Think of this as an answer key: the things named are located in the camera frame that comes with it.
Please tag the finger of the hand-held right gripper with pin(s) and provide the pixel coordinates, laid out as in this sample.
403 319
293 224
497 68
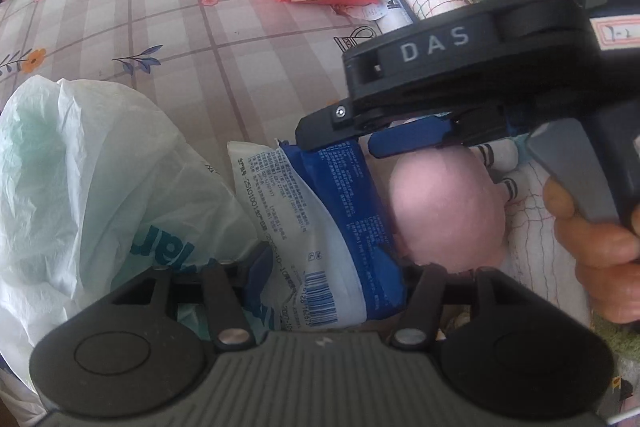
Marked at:
405 139
325 127

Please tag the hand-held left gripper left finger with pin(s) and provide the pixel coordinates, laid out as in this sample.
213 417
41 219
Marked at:
257 277

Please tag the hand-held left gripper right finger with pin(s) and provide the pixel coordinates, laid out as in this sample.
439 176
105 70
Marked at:
425 302

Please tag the blue and white packet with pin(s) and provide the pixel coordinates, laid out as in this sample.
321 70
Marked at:
320 247

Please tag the pink plush toy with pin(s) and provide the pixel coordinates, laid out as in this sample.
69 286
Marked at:
445 207

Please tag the person's right hand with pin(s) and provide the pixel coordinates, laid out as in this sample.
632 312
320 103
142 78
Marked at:
610 267

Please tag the white striped sock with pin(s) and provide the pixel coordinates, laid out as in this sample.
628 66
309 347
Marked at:
500 156
507 192

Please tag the small white tissue pack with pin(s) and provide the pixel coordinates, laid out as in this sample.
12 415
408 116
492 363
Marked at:
395 12

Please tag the checked printed bed sheet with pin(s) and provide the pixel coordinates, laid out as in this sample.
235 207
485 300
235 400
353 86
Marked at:
200 47

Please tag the green scrunchie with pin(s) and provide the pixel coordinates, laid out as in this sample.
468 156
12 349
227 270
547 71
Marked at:
622 342

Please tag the white plastic bag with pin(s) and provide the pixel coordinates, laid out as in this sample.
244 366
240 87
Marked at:
75 187

